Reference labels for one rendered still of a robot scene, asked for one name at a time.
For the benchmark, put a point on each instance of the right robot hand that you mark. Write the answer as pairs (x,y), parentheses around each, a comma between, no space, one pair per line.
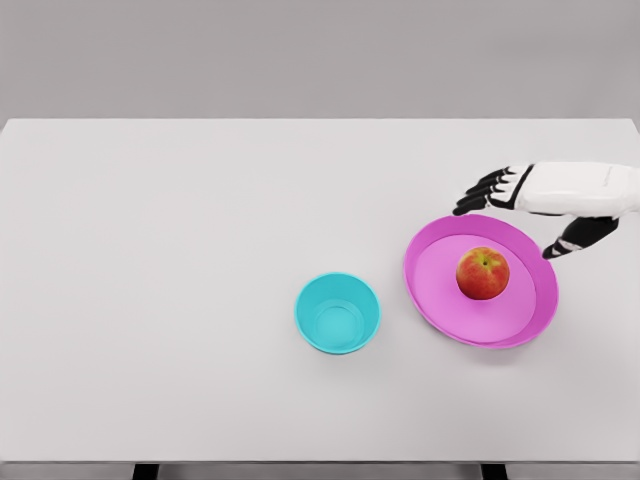
(565,190)

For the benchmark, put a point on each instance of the red apple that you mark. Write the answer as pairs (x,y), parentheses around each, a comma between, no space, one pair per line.
(483,274)

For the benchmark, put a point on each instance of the pink plate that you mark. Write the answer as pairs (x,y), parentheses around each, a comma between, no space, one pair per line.
(440,300)

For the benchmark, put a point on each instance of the blue bowl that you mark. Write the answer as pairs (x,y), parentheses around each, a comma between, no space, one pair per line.
(338,320)

